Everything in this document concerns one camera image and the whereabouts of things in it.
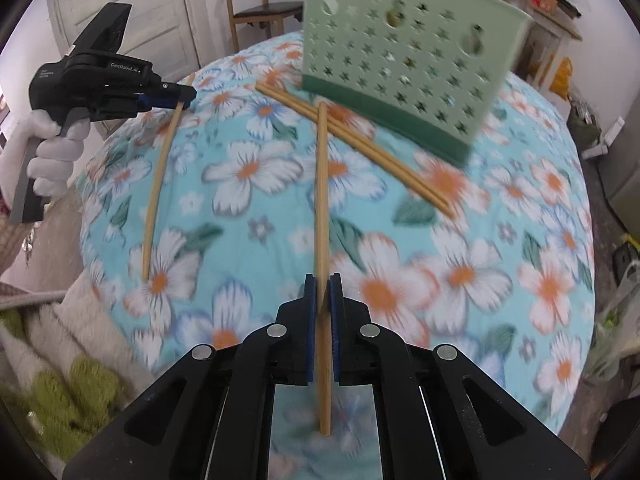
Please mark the wooden chair black seat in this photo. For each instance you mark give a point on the wooden chair black seat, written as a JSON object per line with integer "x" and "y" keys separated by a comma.
{"x": 265, "y": 10}

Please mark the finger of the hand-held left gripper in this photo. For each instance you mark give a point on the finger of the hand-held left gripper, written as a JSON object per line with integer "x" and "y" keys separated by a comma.
{"x": 170, "y": 95}

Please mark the yellow plastic bag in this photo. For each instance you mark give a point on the yellow plastic bag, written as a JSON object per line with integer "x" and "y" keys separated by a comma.
{"x": 561, "y": 77}

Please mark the clear plastic bag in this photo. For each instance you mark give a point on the clear plastic bag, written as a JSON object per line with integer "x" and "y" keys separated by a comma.
{"x": 612, "y": 320}

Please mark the white plastic piece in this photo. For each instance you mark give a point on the white plastic piece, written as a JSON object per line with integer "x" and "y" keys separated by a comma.
{"x": 600, "y": 142}

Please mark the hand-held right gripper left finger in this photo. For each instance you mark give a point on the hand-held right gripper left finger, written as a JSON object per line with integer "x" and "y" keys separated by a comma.
{"x": 311, "y": 330}

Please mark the person's left hand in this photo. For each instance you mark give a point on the person's left hand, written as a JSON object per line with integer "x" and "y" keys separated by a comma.
{"x": 55, "y": 155}

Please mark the green plastic utensil holder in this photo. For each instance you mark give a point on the green plastic utensil holder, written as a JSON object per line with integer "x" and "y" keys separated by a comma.
{"x": 400, "y": 90}

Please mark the floral blue blanket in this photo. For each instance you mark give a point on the floral blue blanket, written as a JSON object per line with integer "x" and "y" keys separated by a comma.
{"x": 450, "y": 270}

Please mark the white-legged wooden table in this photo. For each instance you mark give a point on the white-legged wooden table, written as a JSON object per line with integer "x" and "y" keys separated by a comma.
{"x": 555, "y": 30}

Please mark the white green fuzzy blanket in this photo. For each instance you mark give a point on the white green fuzzy blanket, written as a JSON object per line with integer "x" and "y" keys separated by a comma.
{"x": 75, "y": 375}

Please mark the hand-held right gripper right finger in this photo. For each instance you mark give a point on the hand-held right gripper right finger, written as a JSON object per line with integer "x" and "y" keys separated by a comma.
{"x": 334, "y": 340}

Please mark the white wooden door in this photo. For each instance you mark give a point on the white wooden door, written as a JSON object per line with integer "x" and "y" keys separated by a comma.
{"x": 165, "y": 10}

